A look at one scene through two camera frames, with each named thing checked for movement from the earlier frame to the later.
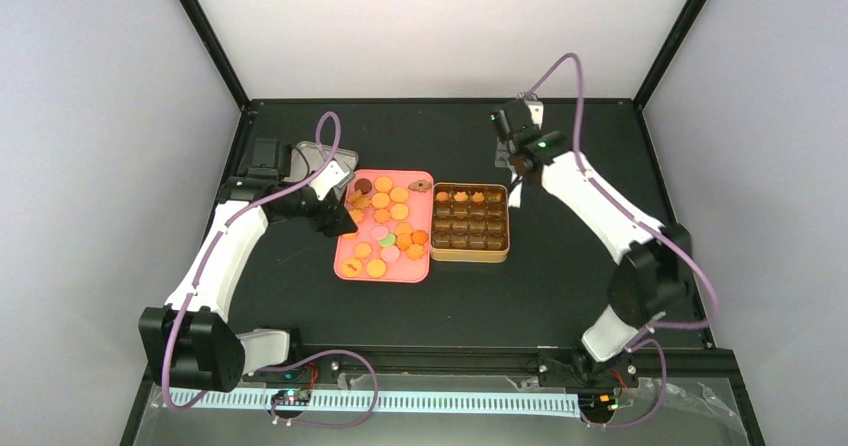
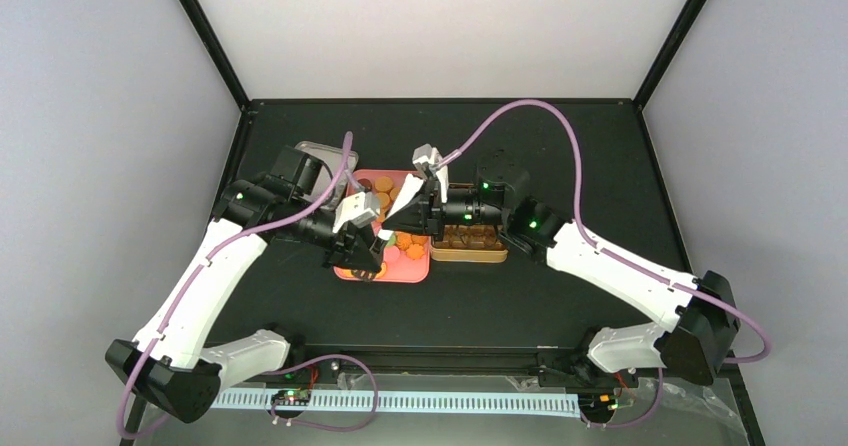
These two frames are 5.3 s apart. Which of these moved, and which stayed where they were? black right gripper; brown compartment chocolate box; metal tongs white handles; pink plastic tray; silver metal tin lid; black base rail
Moved: black right gripper; metal tongs white handles
Stayed: pink plastic tray; brown compartment chocolate box; black base rail; silver metal tin lid
